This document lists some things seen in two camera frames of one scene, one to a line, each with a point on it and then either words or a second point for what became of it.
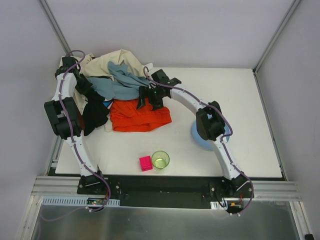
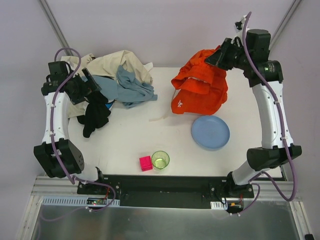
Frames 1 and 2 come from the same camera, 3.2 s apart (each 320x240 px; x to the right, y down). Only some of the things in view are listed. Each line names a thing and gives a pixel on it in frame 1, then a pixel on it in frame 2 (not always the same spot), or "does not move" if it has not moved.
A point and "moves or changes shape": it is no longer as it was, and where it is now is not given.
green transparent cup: x=160 y=159 does not move
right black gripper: x=149 y=96 to x=219 y=57
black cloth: x=96 y=112 does not move
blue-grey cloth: x=122 y=85 moves or changes shape
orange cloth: x=125 y=116 to x=200 y=86
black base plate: x=177 y=192 does not move
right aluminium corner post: x=275 y=36 does not move
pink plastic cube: x=146 y=163 does not move
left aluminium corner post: x=54 y=25 does not move
